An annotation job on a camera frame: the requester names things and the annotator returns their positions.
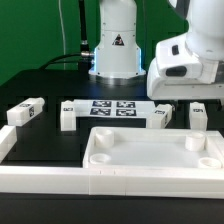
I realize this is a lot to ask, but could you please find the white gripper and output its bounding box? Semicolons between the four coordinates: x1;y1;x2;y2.
147;34;224;100

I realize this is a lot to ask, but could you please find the white desk top tray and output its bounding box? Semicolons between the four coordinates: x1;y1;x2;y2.
83;127;224;169

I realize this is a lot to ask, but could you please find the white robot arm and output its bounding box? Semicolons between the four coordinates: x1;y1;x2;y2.
89;0;224;100

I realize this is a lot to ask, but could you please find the black cable with connector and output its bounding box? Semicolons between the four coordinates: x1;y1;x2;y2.
39;50;96;71

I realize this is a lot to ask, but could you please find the white marker base plate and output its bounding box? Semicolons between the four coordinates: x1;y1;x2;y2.
74;99;155;118

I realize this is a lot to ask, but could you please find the black vertical cable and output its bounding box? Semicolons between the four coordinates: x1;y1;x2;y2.
78;0;90;53

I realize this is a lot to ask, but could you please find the white thin cable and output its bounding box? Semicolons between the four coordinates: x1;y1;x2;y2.
58;0;67;71

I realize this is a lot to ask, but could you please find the white left fence wall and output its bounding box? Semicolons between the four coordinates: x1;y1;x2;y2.
0;125;17;163

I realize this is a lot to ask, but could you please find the white fence wall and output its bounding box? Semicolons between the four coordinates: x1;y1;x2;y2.
0;166;224;199
0;125;17;163

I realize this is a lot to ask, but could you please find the white front fence wall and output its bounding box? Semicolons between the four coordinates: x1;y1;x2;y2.
0;166;224;199

